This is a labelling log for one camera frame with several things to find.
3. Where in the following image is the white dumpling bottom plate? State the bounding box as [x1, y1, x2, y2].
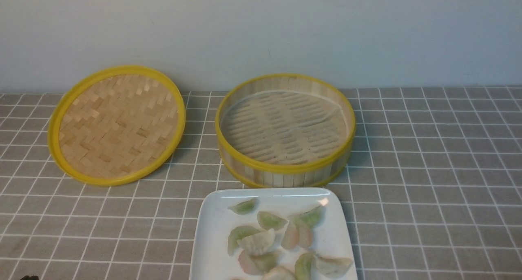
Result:
[261, 266, 296, 280]

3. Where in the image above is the green dumpling lower right plate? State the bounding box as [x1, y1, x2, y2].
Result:
[294, 251, 315, 280]

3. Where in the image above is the pink dumpling of pair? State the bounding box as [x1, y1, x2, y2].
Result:
[280, 222, 299, 250]
[295, 219, 314, 249]

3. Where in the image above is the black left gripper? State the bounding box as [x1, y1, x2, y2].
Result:
[20, 275, 39, 280]

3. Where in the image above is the green dumpling top left plate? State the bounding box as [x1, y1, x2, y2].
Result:
[228, 198, 258, 215]

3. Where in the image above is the white square plate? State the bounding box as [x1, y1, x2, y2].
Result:
[190, 188, 354, 280]

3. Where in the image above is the bamboo steamer basket yellow rim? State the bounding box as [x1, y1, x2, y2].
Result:
[215, 73, 356, 188]

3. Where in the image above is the grey checked tablecloth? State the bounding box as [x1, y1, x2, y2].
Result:
[0, 87, 522, 280]

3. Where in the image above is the green dumpling upper middle plate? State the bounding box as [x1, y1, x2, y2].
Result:
[257, 211, 288, 231]

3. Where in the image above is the pink dumpling right of pair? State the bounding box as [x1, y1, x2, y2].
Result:
[295, 219, 314, 249]

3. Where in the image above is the green dumpling plate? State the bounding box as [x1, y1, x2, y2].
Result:
[250, 250, 282, 274]
[257, 211, 288, 231]
[294, 251, 315, 280]
[227, 225, 260, 257]
[289, 205, 324, 229]
[228, 198, 258, 215]

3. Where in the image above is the green dumpling lower middle plate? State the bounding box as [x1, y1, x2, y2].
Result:
[250, 250, 282, 274]

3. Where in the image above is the pink dumpling lower left plate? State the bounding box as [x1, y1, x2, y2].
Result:
[238, 251, 263, 275]

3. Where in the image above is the woven bamboo steamer lid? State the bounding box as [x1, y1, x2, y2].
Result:
[47, 65, 186, 187]

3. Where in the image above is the green dumpling upper right plate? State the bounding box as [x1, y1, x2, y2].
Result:
[289, 205, 324, 229]

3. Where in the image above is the pink dumpling left of pair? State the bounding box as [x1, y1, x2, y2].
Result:
[280, 222, 299, 250]

